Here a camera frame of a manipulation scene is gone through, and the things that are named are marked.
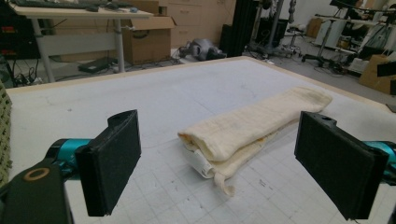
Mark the brown cardboard box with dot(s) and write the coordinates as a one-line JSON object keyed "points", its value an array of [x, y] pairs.
{"points": [[375, 74]]}

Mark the black electronics rack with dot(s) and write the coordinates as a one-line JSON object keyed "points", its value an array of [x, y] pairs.
{"points": [[14, 31]]}

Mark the grey backpack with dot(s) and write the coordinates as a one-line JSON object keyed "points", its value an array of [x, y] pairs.
{"points": [[202, 49]]}

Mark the metal stand with wheeled base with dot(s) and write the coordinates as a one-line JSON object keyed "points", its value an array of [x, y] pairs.
{"points": [[274, 31]]}

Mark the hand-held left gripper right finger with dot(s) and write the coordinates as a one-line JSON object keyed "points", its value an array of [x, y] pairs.
{"points": [[337, 165]]}

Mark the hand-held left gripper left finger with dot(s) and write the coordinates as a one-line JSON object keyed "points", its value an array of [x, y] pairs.
{"points": [[107, 161]]}

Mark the small cardboard box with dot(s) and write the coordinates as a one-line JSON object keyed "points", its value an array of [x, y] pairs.
{"points": [[313, 27]]}

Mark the white cabinet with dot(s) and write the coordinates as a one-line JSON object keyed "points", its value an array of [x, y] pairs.
{"points": [[330, 32]]}

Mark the cream towel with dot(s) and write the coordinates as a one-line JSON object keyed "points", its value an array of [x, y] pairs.
{"points": [[249, 130]]}

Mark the black keyboard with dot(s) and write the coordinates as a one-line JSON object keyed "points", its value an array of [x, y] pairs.
{"points": [[53, 3]]}

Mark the olive woven mat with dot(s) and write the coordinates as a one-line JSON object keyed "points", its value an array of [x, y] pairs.
{"points": [[4, 137]]}

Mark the black curtain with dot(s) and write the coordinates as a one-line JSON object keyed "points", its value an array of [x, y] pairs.
{"points": [[241, 28]]}

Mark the white desk with metal legs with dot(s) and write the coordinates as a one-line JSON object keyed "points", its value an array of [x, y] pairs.
{"points": [[74, 34]]}

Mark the open cardboard box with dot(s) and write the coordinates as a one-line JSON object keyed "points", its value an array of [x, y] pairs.
{"points": [[149, 39]]}

